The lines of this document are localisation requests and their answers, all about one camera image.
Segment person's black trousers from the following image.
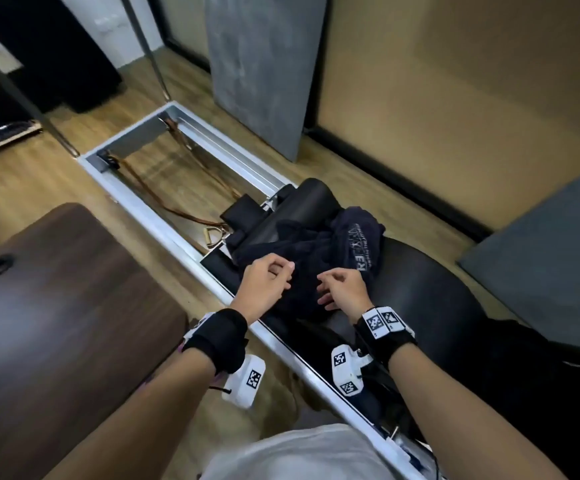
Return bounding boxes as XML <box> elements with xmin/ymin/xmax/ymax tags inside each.
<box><xmin>462</xmin><ymin>315</ymin><xmax>580</xmax><ymax>480</ymax></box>

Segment dark navy printed garment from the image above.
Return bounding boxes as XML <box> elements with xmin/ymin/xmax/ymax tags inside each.
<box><xmin>231</xmin><ymin>206</ymin><xmax>387</xmax><ymax>321</ymax></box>

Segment black right wristband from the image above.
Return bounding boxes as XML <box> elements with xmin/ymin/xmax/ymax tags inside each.
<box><xmin>354</xmin><ymin>315</ymin><xmax>418</xmax><ymax>371</ymax></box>

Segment black wood-edged platform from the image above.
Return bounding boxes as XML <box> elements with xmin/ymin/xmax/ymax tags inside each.
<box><xmin>0</xmin><ymin>120</ymin><xmax>44</xmax><ymax>161</ymax></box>

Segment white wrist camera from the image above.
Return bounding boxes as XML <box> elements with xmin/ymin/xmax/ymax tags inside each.
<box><xmin>330</xmin><ymin>345</ymin><xmax>372</xmax><ymax>397</ymax></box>
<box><xmin>221</xmin><ymin>354</ymin><xmax>267</xmax><ymax>410</ymax></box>

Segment black wristband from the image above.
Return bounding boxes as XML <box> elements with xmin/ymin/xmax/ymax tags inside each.
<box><xmin>354</xmin><ymin>315</ymin><xmax>418</xmax><ymax>371</ymax></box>
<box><xmin>184</xmin><ymin>308</ymin><xmax>249</xmax><ymax>376</ymax></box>

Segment dark brown wooden box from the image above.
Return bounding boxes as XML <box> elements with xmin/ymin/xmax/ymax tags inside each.
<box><xmin>0</xmin><ymin>202</ymin><xmax>190</xmax><ymax>480</ymax></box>

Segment person's right forearm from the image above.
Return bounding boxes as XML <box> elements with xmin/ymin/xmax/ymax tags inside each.
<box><xmin>387</xmin><ymin>343</ymin><xmax>569</xmax><ymax>480</ymax></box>

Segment dark grey slate panel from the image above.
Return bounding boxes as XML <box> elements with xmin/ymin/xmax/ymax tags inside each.
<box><xmin>457</xmin><ymin>157</ymin><xmax>580</xmax><ymax>353</ymax></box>

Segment person's right hand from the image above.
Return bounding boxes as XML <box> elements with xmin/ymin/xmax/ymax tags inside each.
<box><xmin>316</xmin><ymin>267</ymin><xmax>375</xmax><ymax>326</ymax></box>

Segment white marker tags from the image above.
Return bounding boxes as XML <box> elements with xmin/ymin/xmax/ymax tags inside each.
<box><xmin>361</xmin><ymin>306</ymin><xmax>414</xmax><ymax>341</ymax></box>

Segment person's left forearm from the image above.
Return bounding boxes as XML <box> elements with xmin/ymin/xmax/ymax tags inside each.
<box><xmin>44</xmin><ymin>346</ymin><xmax>217</xmax><ymax>480</ymax></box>

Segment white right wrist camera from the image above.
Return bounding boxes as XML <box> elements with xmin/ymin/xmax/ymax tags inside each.
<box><xmin>330</xmin><ymin>345</ymin><xmax>372</xmax><ymax>397</ymax></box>

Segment person's left hand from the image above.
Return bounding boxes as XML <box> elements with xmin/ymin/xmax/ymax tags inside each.
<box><xmin>229</xmin><ymin>253</ymin><xmax>296</xmax><ymax>326</ymax></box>

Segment black padded reformer carriage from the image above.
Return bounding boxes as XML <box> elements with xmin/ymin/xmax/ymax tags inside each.
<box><xmin>262</xmin><ymin>237</ymin><xmax>477</xmax><ymax>448</ymax></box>

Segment black left wristband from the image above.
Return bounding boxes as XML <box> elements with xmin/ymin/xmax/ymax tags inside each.
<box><xmin>184</xmin><ymin>308</ymin><xmax>249</xmax><ymax>376</ymax></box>

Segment large black cabinet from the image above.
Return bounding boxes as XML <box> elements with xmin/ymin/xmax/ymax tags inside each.
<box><xmin>0</xmin><ymin>0</ymin><xmax>124</xmax><ymax>116</ymax></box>

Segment tall grey stone panel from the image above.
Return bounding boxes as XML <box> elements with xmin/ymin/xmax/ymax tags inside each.
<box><xmin>204</xmin><ymin>0</ymin><xmax>329</xmax><ymax>163</ymax></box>

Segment brown leather strap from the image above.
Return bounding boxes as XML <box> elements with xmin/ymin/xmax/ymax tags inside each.
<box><xmin>162</xmin><ymin>117</ymin><xmax>244</xmax><ymax>201</ymax></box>
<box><xmin>104</xmin><ymin>154</ymin><xmax>231</xmax><ymax>230</ymax></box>

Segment silver metal pole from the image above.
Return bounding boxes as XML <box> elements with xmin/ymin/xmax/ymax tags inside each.
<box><xmin>0</xmin><ymin>37</ymin><xmax>81</xmax><ymax>159</ymax></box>
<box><xmin>119</xmin><ymin>0</ymin><xmax>172</xmax><ymax>102</ymax></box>

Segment person's white shirt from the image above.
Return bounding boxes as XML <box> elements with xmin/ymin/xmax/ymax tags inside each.
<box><xmin>200</xmin><ymin>423</ymin><xmax>397</xmax><ymax>480</ymax></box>

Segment black padded headrest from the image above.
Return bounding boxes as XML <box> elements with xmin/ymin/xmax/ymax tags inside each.
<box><xmin>262</xmin><ymin>177</ymin><xmax>344</xmax><ymax>245</ymax></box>

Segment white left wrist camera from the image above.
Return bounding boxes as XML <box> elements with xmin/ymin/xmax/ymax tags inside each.
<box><xmin>221</xmin><ymin>354</ymin><xmax>267</xmax><ymax>410</ymax></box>

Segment black shoulder rest block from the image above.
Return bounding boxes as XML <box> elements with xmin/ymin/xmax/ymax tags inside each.
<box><xmin>219</xmin><ymin>193</ymin><xmax>264</xmax><ymax>231</ymax></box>

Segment strap handle loop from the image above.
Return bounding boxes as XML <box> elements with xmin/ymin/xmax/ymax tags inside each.
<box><xmin>202</xmin><ymin>224</ymin><xmax>232</xmax><ymax>249</ymax></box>

